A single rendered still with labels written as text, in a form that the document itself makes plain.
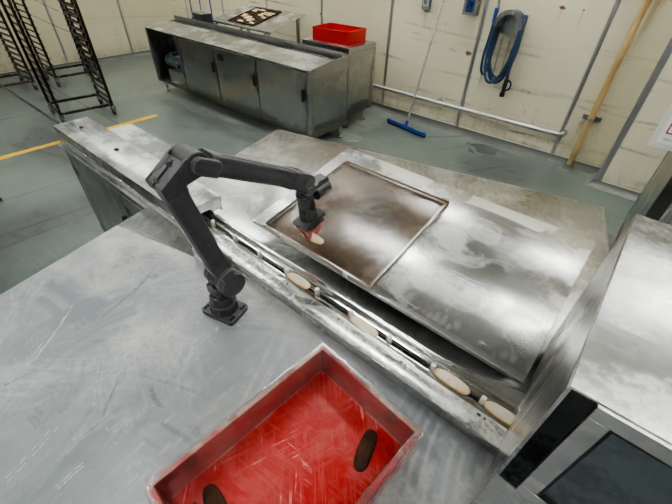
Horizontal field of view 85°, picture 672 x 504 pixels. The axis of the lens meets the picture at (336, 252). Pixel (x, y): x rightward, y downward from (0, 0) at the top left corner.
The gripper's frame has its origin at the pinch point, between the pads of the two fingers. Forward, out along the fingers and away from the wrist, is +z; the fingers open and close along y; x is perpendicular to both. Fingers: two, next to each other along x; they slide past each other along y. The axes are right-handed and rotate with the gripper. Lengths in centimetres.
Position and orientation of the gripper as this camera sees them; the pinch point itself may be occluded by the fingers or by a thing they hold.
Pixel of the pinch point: (312, 235)
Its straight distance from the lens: 132.2
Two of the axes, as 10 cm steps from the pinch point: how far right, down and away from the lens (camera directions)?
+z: 0.8, 6.7, 7.4
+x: 7.7, 4.2, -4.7
